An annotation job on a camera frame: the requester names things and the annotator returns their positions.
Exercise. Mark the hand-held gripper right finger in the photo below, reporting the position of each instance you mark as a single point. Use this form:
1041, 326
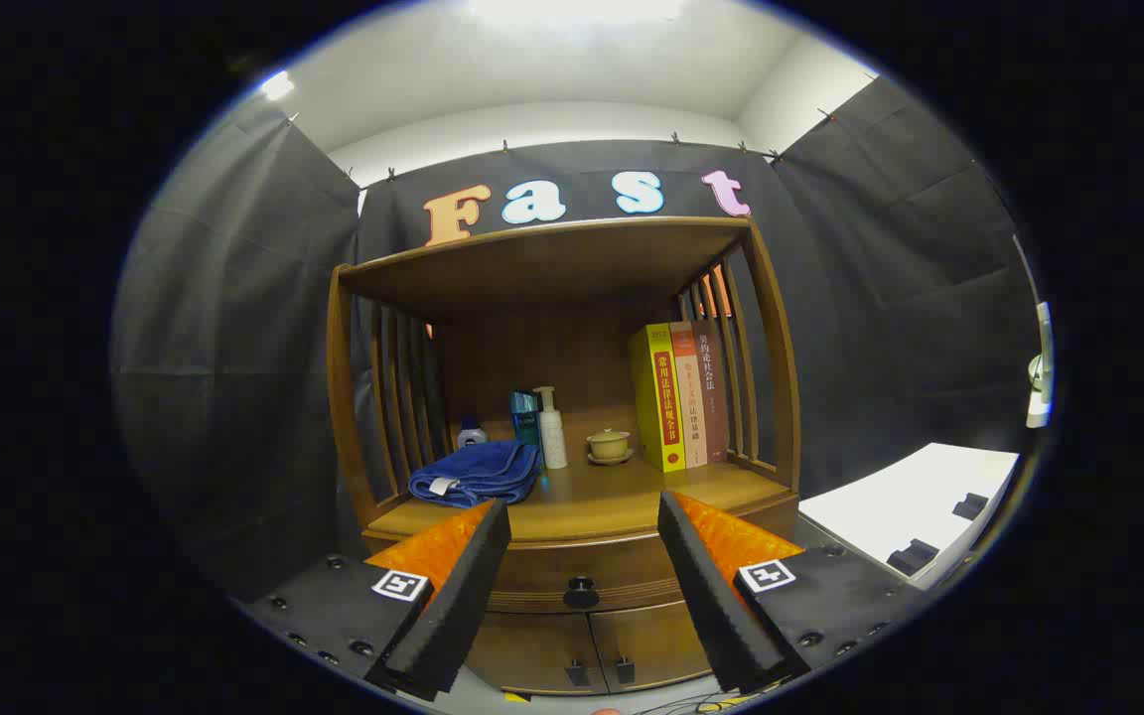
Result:
706, 596

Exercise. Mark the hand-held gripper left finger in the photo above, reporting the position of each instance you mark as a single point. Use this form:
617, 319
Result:
463, 596

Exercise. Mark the black round drawer knob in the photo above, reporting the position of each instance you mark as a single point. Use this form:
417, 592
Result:
580, 593

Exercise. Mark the wooden drawer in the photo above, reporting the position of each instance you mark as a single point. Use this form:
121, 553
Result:
582, 558

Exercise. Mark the wooden cabinet door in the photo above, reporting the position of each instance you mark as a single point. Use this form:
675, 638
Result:
532, 650
651, 641

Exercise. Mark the wooden countertop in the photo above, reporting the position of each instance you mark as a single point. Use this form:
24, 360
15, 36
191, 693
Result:
602, 497

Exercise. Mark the white drawer unit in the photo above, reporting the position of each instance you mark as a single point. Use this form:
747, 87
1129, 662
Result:
890, 506

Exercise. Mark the wooden cabinet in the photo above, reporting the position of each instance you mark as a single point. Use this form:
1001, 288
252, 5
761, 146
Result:
552, 268

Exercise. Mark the blue folded towel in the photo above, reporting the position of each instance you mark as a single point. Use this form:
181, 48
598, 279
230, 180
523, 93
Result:
473, 472

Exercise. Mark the small white blue-capped bottle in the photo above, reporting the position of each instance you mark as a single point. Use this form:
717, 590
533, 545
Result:
473, 435

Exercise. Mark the yellow saucer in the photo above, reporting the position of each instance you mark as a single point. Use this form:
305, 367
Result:
610, 460

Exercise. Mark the yellow lidded teacup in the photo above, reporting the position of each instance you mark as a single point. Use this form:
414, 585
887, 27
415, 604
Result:
609, 443

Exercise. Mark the white pump bottle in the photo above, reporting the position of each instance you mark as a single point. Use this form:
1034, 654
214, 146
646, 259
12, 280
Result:
552, 437

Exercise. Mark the tall blue bottle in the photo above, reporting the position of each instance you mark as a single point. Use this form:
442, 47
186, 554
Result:
525, 417

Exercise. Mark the cream orange book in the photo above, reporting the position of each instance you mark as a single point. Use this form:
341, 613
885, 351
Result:
691, 397

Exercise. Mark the thick yellow book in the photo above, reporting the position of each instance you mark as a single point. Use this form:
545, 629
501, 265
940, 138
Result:
656, 397

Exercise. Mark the brown book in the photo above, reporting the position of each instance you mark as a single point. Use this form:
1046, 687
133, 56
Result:
714, 387

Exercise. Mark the black block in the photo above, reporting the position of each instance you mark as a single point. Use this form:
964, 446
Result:
913, 556
969, 504

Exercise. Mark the white object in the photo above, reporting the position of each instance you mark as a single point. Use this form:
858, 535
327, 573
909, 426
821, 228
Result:
1039, 367

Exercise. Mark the ceiling light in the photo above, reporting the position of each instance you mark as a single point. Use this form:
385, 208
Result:
277, 84

